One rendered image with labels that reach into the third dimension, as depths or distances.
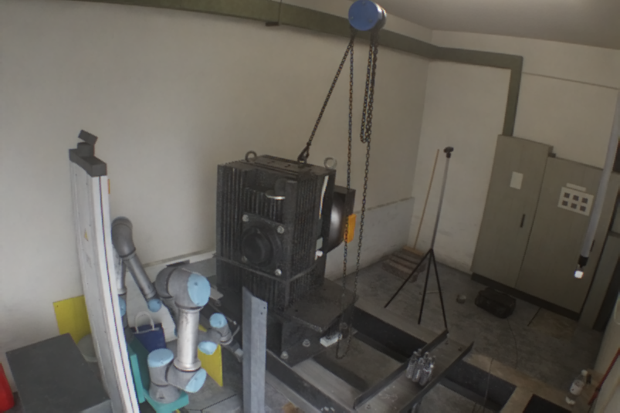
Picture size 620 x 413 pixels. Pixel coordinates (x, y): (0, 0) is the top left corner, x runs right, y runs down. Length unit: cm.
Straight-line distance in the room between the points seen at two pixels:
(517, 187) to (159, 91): 356
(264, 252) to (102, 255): 83
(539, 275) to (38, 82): 472
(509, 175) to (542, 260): 99
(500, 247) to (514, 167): 91
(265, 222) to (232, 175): 32
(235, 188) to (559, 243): 339
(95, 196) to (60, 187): 117
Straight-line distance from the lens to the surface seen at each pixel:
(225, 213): 226
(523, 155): 449
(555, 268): 462
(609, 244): 446
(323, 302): 235
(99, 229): 157
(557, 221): 449
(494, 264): 482
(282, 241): 205
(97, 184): 152
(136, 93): 279
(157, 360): 182
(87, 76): 262
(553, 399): 248
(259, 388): 239
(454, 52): 499
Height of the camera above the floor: 212
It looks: 16 degrees down
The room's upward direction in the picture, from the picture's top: 6 degrees clockwise
